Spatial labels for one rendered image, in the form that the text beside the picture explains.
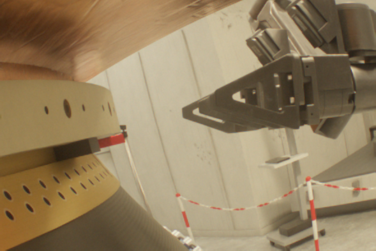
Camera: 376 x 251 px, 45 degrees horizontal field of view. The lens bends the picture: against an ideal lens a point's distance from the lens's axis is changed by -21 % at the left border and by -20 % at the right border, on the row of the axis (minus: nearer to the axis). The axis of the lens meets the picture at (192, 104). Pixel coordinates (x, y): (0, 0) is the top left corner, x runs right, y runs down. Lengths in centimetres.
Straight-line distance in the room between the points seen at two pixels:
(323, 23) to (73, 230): 34
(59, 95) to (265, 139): 628
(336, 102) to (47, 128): 30
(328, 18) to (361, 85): 8
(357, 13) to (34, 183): 39
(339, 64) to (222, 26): 605
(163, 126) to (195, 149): 67
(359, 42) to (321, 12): 6
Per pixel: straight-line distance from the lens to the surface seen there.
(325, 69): 53
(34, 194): 38
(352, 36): 56
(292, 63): 48
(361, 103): 55
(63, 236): 37
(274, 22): 104
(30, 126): 33
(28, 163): 42
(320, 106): 53
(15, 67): 42
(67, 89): 41
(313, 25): 55
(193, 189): 734
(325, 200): 599
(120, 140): 83
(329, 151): 761
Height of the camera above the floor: 166
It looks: 2 degrees up
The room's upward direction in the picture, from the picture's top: 15 degrees counter-clockwise
